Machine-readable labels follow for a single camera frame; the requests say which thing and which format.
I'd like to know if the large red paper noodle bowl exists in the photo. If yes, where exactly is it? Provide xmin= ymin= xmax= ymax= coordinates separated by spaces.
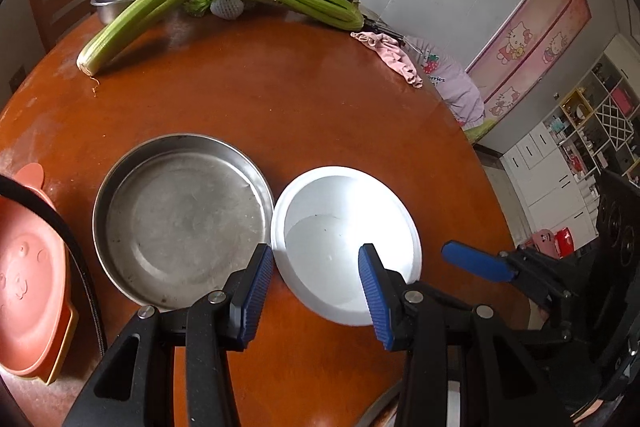
xmin=270 ymin=166 xmax=422 ymax=326

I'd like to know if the shallow steel round pan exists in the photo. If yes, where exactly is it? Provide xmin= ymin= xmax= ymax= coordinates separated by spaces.
xmin=92 ymin=134 xmax=273 ymax=310

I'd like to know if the orange bear-shaped plate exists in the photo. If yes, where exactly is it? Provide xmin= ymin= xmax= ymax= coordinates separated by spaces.
xmin=0 ymin=161 xmax=72 ymax=377

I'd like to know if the yellow shell-shaped plate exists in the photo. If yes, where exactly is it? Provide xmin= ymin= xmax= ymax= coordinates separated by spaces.
xmin=32 ymin=301 xmax=79 ymax=386

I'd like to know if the pink child stool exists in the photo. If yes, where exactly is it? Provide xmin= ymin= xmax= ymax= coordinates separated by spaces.
xmin=521 ymin=228 xmax=575 ymax=259

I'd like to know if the white shelf cabinet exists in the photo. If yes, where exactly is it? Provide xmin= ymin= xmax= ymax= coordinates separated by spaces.
xmin=501 ymin=34 xmax=639 ymax=248

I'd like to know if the pink clothing on chair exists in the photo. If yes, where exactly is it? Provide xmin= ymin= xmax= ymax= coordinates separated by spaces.
xmin=402 ymin=36 xmax=485 ymax=130

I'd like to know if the pink crumpled cloth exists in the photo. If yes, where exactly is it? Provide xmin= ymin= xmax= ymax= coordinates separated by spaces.
xmin=350 ymin=31 xmax=423 ymax=89

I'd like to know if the pink Hello Kitty cabinet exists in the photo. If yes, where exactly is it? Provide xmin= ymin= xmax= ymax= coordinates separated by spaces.
xmin=468 ymin=0 xmax=591 ymax=122

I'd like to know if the thick celery bunch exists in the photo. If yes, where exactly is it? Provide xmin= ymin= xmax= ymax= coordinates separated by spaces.
xmin=76 ymin=0 xmax=186 ymax=77

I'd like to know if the black cable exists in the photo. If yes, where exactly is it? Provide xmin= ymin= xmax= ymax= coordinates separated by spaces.
xmin=0 ymin=173 xmax=108 ymax=358

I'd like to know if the wall power socket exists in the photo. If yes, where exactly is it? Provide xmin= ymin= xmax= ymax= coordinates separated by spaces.
xmin=9 ymin=65 xmax=26 ymax=93

